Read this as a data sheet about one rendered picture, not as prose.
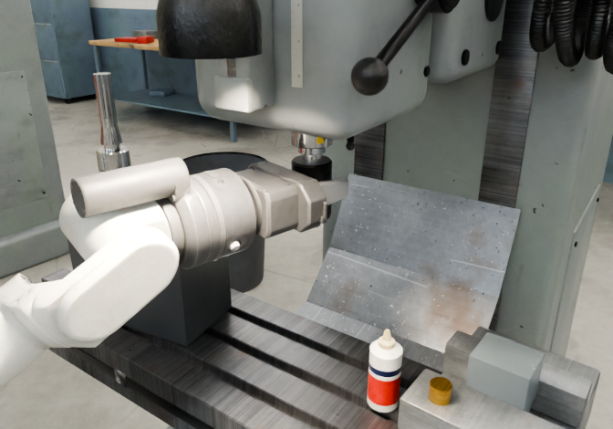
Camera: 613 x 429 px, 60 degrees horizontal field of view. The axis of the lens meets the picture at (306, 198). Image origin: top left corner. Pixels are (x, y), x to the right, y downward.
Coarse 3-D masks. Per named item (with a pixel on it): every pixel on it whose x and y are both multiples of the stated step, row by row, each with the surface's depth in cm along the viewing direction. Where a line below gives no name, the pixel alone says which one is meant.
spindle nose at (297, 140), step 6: (294, 132) 59; (294, 138) 59; (300, 138) 58; (306, 138) 58; (312, 138) 58; (324, 138) 58; (294, 144) 59; (300, 144) 58; (306, 144) 58; (312, 144) 58; (318, 144) 58; (324, 144) 58; (330, 144) 59
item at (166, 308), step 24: (72, 264) 84; (216, 264) 82; (168, 288) 76; (192, 288) 78; (216, 288) 83; (144, 312) 80; (168, 312) 78; (192, 312) 79; (216, 312) 84; (168, 336) 80; (192, 336) 80
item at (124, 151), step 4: (100, 148) 81; (120, 148) 81; (124, 148) 81; (128, 148) 81; (96, 152) 80; (100, 152) 79; (104, 152) 79; (108, 152) 79; (112, 152) 79; (116, 152) 79; (120, 152) 79; (124, 152) 80; (128, 152) 81; (100, 156) 79; (104, 156) 79; (108, 156) 78; (112, 156) 79; (116, 156) 79; (120, 156) 79; (124, 156) 80
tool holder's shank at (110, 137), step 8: (104, 72) 77; (96, 80) 76; (104, 80) 76; (96, 88) 76; (104, 88) 76; (112, 88) 77; (104, 96) 77; (112, 96) 77; (104, 104) 77; (112, 104) 78; (104, 112) 77; (112, 112) 78; (104, 120) 78; (112, 120) 78; (104, 128) 78; (112, 128) 78; (104, 136) 78; (112, 136) 79; (120, 136) 80; (104, 144) 79; (112, 144) 79
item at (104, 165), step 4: (128, 156) 81; (100, 160) 79; (104, 160) 79; (108, 160) 79; (112, 160) 79; (116, 160) 79; (120, 160) 79; (124, 160) 80; (128, 160) 81; (100, 164) 79; (104, 164) 79; (108, 164) 79; (112, 164) 79; (116, 164) 79; (120, 164) 80; (124, 164) 80; (128, 164) 81; (100, 168) 80; (104, 168) 79; (108, 168) 79; (112, 168) 79; (116, 168) 79; (100, 172) 80
